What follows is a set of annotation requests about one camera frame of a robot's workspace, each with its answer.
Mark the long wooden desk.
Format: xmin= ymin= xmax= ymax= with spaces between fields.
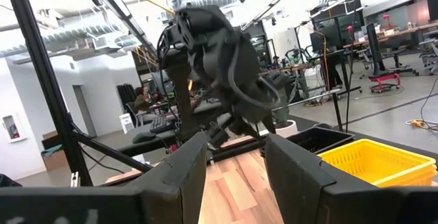
xmin=344 ymin=21 xmax=438 ymax=50

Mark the black diagonal frame brace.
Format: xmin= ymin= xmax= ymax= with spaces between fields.
xmin=70 ymin=131 xmax=153 ymax=174

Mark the silver metal rod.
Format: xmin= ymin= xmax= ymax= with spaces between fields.
xmin=272 ymin=87 xmax=343 ymax=112

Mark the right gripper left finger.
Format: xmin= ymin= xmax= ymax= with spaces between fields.
xmin=133 ymin=131 xmax=209 ymax=224

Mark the white fire extinguisher cabinet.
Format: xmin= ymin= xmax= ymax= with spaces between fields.
xmin=1 ymin=113 xmax=29 ymax=144

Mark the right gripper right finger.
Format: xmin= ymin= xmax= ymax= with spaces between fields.
xmin=264 ymin=133 xmax=376 ymax=224

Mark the black computer monitor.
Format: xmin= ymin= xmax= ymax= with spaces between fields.
xmin=309 ymin=23 xmax=343 ymax=53

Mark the white plant pot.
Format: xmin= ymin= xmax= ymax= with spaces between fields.
xmin=273 ymin=119 xmax=299 ymax=138

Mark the black tall stand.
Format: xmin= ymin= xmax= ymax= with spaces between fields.
xmin=365 ymin=22 xmax=386 ymax=77

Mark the black floor cable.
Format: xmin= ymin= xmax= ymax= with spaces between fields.
xmin=419 ymin=76 xmax=438 ymax=132

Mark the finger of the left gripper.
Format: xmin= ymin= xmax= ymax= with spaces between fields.
xmin=206 ymin=121 xmax=237 ymax=149
xmin=260 ymin=113 xmax=277 ymax=136

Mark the black aluminium frame post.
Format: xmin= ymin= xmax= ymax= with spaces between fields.
xmin=1 ymin=0 xmax=93 ymax=187

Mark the black office chair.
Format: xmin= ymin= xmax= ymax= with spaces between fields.
xmin=383 ymin=37 xmax=420 ymax=77

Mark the black computer mouse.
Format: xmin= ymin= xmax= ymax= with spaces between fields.
xmin=131 ymin=131 xmax=157 ymax=145

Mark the white paper sign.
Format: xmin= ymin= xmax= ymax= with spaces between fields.
xmin=118 ymin=112 xmax=136 ymax=135

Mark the brown cardboard box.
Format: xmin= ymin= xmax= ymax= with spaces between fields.
xmin=40 ymin=130 xmax=69 ymax=171

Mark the yellow plastic slotted basket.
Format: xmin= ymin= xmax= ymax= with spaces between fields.
xmin=374 ymin=169 xmax=438 ymax=188
xmin=317 ymin=138 xmax=437 ymax=186

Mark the grey office chair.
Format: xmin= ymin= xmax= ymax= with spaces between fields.
xmin=419 ymin=28 xmax=438 ymax=76

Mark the red wheeled cart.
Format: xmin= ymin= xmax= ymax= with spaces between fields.
xmin=368 ymin=72 xmax=402 ymax=94

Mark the black frame crossbar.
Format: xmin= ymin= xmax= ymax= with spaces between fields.
xmin=118 ymin=127 xmax=266 ymax=165

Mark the black overhead frame beam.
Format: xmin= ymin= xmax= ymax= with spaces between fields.
xmin=242 ymin=0 xmax=306 ymax=32
xmin=83 ymin=0 xmax=159 ymax=58

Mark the yellow power strip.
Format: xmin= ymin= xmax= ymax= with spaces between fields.
xmin=406 ymin=119 xmax=428 ymax=129

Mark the green potted plant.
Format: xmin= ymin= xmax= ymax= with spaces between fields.
xmin=272 ymin=90 xmax=292 ymax=129

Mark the silver ventilation duct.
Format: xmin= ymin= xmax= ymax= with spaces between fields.
xmin=0 ymin=18 xmax=141 ymax=59

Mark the black plastic slotted basket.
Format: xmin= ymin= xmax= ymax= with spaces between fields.
xmin=286 ymin=126 xmax=356 ymax=155

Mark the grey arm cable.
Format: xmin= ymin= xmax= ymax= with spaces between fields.
xmin=227 ymin=42 xmax=282 ymax=111

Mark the person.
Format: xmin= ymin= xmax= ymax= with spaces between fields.
xmin=133 ymin=86 xmax=153 ymax=114

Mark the black keyboard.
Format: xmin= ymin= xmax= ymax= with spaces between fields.
xmin=149 ymin=114 xmax=176 ymax=134

